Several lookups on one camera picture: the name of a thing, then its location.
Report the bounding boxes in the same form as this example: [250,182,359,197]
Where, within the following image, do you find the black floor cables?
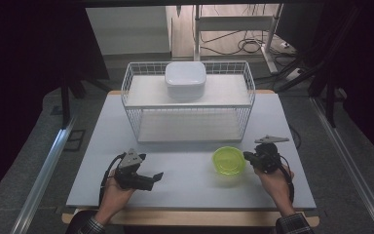
[199,28,295,57]

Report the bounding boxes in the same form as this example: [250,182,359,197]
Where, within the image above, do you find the black metal stand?
[59,72,112,130]
[274,6,363,129]

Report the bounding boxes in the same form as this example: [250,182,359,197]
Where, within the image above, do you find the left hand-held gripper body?
[114,148,156,192]

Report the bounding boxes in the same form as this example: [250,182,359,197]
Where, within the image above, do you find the right hand-held gripper cable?
[279,154,296,205]

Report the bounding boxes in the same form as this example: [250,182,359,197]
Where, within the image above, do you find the aluminium rail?
[310,97,374,234]
[9,118,79,234]

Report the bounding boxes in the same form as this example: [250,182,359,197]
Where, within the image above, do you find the white power strip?
[284,66,305,83]

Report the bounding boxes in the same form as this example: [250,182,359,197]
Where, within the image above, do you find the person's left hand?
[100,176,136,219]

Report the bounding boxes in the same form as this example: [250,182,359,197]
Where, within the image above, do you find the person's right hand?
[253,162,296,211]

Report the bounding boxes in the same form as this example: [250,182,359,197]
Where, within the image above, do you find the left hand-held gripper cable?
[98,152,127,207]

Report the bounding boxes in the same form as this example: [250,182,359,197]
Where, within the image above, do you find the green translucent bowl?
[211,145,247,177]

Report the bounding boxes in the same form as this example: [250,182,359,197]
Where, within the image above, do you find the white wire shelf rack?
[120,60,257,144]

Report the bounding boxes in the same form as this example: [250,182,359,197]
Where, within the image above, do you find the white cabinet panel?
[85,6,172,57]

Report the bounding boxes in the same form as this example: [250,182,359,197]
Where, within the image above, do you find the white desk frame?
[192,3,285,75]

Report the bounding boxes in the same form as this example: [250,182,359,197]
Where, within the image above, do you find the white square bowl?
[164,60,207,100]

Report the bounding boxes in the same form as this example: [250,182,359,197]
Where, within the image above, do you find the thin black cable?
[288,124,303,151]

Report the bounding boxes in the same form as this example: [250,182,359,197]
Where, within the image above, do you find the hand-held gripper cable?
[279,154,296,205]
[98,152,127,207]

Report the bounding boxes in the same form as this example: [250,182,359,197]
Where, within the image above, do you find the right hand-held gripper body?
[248,135,290,175]

